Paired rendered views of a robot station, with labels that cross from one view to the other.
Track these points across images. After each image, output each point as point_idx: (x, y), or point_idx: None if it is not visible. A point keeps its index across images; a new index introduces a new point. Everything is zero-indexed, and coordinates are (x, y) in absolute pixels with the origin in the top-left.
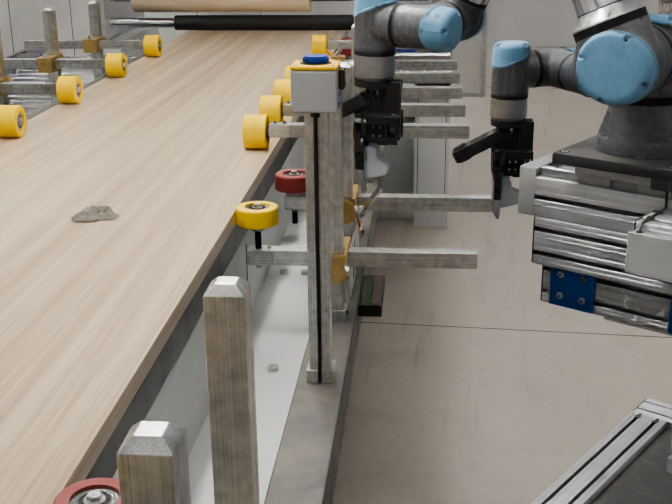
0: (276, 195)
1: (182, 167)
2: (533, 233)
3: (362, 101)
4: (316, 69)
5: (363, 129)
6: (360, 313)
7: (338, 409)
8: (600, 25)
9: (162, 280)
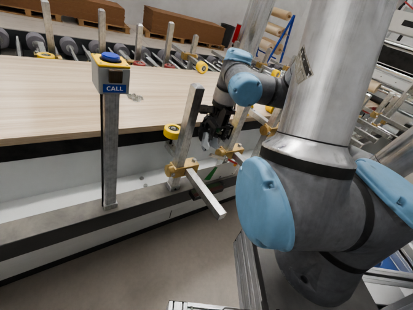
0: (248, 135)
1: (204, 104)
2: (239, 233)
3: (211, 109)
4: (94, 61)
5: (204, 123)
6: (188, 193)
7: (77, 222)
8: (267, 151)
9: (65, 125)
